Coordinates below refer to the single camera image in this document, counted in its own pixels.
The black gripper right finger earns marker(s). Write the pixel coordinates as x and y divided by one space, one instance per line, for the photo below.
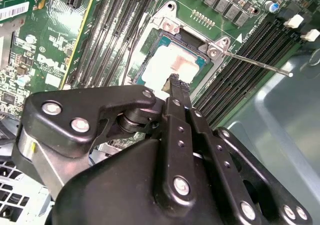
217 165

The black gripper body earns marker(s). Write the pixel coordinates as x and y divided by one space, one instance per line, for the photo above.
112 197

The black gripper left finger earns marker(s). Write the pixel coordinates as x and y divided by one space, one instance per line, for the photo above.
65 115

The silver CPU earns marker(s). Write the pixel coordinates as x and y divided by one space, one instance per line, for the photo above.
162 62

